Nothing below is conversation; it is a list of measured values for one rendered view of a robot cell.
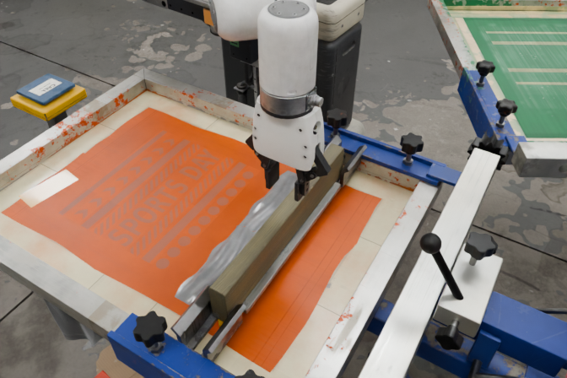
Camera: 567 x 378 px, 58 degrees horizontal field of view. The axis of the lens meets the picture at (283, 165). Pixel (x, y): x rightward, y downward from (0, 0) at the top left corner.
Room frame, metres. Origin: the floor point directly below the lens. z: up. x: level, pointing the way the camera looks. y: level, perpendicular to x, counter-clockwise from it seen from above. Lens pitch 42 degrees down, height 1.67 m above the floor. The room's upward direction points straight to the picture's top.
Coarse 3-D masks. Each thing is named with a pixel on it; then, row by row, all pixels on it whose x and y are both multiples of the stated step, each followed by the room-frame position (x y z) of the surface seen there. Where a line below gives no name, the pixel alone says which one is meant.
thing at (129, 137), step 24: (144, 120) 0.96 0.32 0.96; (168, 120) 0.96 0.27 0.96; (96, 144) 0.87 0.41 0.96; (120, 144) 0.87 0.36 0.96; (216, 144) 0.87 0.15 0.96; (240, 144) 0.87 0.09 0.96; (288, 168) 0.79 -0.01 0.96; (240, 192) 0.72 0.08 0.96; (264, 192) 0.72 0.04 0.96; (360, 192) 0.72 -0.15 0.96; (240, 216) 0.66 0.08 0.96; (336, 216) 0.66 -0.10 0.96; (360, 216) 0.66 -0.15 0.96; (312, 240) 0.60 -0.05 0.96; (336, 240) 0.60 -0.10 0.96; (336, 264) 0.55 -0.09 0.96
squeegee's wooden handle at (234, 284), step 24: (336, 168) 0.71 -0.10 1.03; (312, 192) 0.63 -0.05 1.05; (288, 216) 0.56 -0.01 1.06; (264, 240) 0.51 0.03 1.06; (288, 240) 0.56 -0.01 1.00; (240, 264) 0.46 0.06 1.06; (264, 264) 0.50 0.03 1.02; (216, 288) 0.42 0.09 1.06; (240, 288) 0.44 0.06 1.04; (216, 312) 0.42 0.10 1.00
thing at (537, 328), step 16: (496, 304) 0.41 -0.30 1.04; (512, 304) 0.41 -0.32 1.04; (496, 320) 0.38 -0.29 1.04; (512, 320) 0.38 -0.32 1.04; (528, 320) 0.38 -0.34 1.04; (544, 320) 0.38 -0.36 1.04; (560, 320) 0.38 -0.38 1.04; (496, 336) 0.37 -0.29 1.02; (512, 336) 0.36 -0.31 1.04; (528, 336) 0.36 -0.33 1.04; (544, 336) 0.36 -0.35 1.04; (560, 336) 0.36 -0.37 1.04; (512, 352) 0.36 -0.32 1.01; (528, 352) 0.35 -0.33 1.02; (544, 352) 0.34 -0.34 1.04; (560, 352) 0.34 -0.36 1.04; (544, 368) 0.33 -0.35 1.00; (560, 368) 0.33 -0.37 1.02
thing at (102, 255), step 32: (96, 160) 0.82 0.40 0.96; (64, 192) 0.72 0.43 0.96; (32, 224) 0.64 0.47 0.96; (64, 224) 0.64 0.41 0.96; (224, 224) 0.64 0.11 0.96; (96, 256) 0.56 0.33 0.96; (128, 256) 0.56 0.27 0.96; (192, 256) 0.56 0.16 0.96; (160, 288) 0.50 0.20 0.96; (288, 288) 0.50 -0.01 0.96; (320, 288) 0.50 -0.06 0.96; (256, 320) 0.44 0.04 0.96; (288, 320) 0.44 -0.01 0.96; (256, 352) 0.38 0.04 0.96
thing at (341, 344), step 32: (128, 96) 1.04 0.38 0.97; (192, 96) 1.01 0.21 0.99; (64, 128) 0.88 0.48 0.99; (0, 160) 0.78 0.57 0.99; (32, 160) 0.80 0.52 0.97; (416, 192) 0.69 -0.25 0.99; (416, 224) 0.60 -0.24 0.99; (0, 256) 0.53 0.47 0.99; (32, 256) 0.53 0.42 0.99; (384, 256) 0.53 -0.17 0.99; (32, 288) 0.49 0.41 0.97; (64, 288) 0.47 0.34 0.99; (384, 288) 0.47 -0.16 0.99; (96, 320) 0.42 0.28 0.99; (352, 320) 0.42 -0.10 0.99; (320, 352) 0.36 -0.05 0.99; (352, 352) 0.37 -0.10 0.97
